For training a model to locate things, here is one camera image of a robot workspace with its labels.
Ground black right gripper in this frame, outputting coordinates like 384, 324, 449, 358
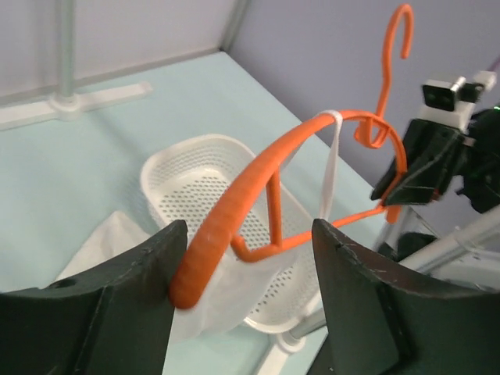
369, 116, 477, 208

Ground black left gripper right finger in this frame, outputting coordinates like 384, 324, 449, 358
310, 219, 499, 374

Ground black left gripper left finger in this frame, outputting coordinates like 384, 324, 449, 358
1, 220, 188, 375

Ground orange plastic hanger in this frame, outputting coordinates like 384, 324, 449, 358
169, 4, 414, 309

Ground white tank top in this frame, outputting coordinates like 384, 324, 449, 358
54, 111, 345, 345

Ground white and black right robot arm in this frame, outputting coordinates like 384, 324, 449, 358
382, 105, 499, 213

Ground grey clothes rack with white feet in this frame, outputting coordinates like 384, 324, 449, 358
0, 0, 500, 375

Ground white perforated plastic basket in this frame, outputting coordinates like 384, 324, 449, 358
139, 133, 327, 335

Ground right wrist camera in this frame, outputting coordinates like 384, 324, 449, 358
416, 71, 497, 133

